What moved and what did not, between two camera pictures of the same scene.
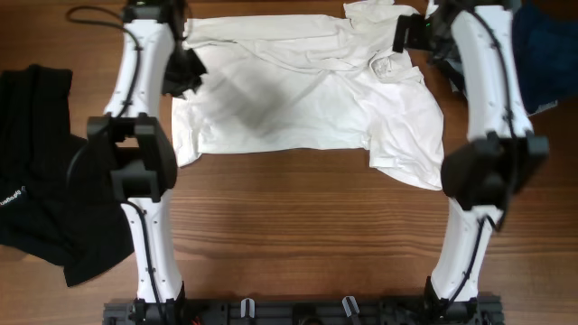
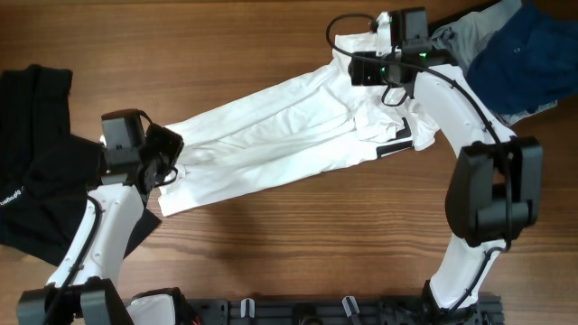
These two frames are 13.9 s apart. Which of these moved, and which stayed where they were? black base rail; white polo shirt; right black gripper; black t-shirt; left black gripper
Moved: right black gripper; white polo shirt; left black gripper
Stayed: black base rail; black t-shirt
